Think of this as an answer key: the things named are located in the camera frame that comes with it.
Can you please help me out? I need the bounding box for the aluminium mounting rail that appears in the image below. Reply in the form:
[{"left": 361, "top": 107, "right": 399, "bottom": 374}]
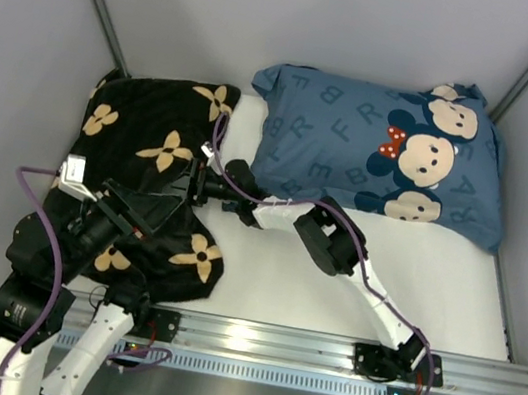
[{"left": 127, "top": 308, "right": 528, "bottom": 395}]

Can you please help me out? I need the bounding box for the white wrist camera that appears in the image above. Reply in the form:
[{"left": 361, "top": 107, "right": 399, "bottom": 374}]
[
  {"left": 201, "top": 142, "right": 215, "bottom": 159},
  {"left": 58, "top": 154, "right": 96, "bottom": 202}
]

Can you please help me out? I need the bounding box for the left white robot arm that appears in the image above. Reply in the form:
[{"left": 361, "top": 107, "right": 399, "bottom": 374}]
[{"left": 0, "top": 163, "right": 183, "bottom": 395}]

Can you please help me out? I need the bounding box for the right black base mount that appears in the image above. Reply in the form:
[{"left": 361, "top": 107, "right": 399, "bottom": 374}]
[{"left": 353, "top": 342, "right": 444, "bottom": 388}]

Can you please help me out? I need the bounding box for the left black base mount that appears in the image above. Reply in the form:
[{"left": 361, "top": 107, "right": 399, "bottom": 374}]
[{"left": 137, "top": 307, "right": 182, "bottom": 343}]

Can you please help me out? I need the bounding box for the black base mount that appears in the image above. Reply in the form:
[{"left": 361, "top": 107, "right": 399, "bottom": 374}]
[
  {"left": 137, "top": 307, "right": 182, "bottom": 343},
  {"left": 353, "top": 342, "right": 444, "bottom": 388}
]

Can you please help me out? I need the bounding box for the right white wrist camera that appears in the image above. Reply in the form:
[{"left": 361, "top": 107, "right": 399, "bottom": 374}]
[{"left": 201, "top": 142, "right": 215, "bottom": 159}]

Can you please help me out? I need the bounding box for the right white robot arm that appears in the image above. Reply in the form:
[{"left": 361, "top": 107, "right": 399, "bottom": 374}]
[{"left": 167, "top": 159, "right": 443, "bottom": 388}]

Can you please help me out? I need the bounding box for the blue cartoon print pillow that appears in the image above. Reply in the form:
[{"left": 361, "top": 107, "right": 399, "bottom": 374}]
[{"left": 251, "top": 64, "right": 506, "bottom": 253}]

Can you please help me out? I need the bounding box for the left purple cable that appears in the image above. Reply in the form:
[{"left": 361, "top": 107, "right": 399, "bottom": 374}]
[{"left": 0, "top": 163, "right": 201, "bottom": 395}]

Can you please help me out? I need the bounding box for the perforated cable duct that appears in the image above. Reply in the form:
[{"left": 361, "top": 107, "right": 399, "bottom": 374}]
[{"left": 50, "top": 327, "right": 421, "bottom": 395}]

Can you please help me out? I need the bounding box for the black floral plush pillowcase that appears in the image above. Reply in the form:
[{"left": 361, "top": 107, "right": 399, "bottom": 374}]
[{"left": 42, "top": 72, "right": 242, "bottom": 303}]

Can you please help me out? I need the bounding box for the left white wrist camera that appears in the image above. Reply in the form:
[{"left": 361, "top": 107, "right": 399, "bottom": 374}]
[{"left": 58, "top": 154, "right": 96, "bottom": 202}]

